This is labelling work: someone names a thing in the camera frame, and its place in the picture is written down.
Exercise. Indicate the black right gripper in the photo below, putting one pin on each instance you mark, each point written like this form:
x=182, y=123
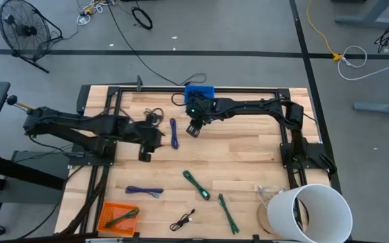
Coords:
x=201, y=111

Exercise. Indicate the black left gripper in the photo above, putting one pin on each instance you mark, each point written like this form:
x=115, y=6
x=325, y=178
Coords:
x=144, y=135

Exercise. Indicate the orange plastic basket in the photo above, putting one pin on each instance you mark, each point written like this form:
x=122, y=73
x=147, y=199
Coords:
x=113, y=212

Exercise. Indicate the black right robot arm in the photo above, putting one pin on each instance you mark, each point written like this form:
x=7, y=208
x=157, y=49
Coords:
x=255, y=103

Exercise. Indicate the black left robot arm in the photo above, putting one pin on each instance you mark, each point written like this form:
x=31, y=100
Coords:
x=79, y=123

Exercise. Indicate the blue plastic basket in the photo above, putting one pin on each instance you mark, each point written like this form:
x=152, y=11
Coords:
x=209, y=90

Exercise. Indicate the brown tape roll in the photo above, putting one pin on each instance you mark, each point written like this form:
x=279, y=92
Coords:
x=261, y=219

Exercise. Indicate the white plastic cylinder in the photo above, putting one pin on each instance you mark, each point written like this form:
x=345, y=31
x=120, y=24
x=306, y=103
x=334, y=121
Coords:
x=282, y=216

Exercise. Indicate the gray desk base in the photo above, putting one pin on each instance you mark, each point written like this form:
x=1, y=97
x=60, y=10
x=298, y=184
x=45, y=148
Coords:
x=35, y=194

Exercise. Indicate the black knob yellow stick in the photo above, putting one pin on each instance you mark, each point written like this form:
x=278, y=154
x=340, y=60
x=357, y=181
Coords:
x=11, y=100

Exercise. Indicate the black floor fan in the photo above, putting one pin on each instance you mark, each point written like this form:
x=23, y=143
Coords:
x=24, y=32

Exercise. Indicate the gray desk foot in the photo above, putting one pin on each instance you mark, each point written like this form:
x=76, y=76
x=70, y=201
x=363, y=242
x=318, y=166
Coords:
x=382, y=107

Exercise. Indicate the gray desk leg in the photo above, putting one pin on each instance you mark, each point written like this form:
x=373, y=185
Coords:
x=366, y=17

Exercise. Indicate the black aluminium table frame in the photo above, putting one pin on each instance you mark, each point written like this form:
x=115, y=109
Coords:
x=241, y=90

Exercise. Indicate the black table corner bracket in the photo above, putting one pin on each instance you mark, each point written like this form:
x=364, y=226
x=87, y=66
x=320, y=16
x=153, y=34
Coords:
x=83, y=99

